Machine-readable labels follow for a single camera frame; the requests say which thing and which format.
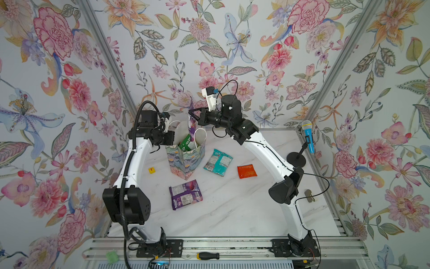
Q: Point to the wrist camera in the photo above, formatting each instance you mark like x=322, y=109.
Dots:
x=165, y=121
x=210, y=94

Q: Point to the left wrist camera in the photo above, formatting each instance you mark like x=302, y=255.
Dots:
x=165, y=121

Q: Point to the green Fox's candy bag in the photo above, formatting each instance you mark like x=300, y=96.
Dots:
x=186, y=143

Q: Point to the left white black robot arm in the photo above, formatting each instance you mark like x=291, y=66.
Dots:
x=125, y=201

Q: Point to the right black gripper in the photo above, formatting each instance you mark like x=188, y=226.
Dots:
x=205, y=117

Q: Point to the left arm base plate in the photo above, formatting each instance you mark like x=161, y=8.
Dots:
x=170, y=248

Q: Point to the small red sachet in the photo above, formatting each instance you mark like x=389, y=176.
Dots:
x=246, y=171

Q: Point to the black yellow screwdriver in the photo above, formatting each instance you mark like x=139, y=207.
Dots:
x=206, y=256

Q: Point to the floral paper gift bag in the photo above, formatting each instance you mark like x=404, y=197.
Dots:
x=184, y=163

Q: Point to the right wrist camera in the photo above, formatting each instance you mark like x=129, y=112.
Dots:
x=210, y=94

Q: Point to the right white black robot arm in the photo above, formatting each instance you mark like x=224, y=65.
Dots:
x=287, y=177

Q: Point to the small grey metal clip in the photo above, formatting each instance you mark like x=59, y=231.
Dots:
x=309, y=196

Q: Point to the blue toy microphone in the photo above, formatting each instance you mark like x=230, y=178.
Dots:
x=307, y=131

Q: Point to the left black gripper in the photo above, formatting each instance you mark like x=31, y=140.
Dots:
x=171, y=137

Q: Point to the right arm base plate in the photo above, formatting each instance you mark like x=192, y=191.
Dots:
x=286, y=248

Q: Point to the teal snack packet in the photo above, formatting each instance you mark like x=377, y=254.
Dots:
x=218, y=163

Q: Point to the black microphone stand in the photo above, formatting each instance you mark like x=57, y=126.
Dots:
x=296, y=159

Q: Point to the purple snack packet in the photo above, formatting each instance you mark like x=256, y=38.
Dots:
x=185, y=194
x=192, y=127

